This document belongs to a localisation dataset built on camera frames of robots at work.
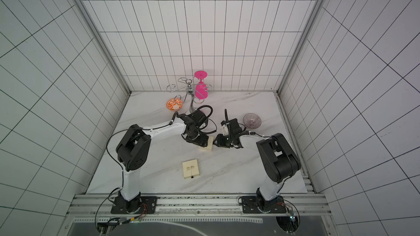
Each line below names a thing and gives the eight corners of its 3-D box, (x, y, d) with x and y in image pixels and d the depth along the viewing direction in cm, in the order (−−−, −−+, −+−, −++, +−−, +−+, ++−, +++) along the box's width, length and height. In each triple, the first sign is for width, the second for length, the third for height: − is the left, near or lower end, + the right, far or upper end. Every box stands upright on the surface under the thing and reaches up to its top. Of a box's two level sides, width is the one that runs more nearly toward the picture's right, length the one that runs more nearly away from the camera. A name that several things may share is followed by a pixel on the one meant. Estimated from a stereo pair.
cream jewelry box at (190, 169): (184, 180, 82) (183, 178, 79) (183, 164, 87) (182, 161, 84) (200, 176, 83) (199, 174, 80) (197, 161, 88) (197, 158, 85)
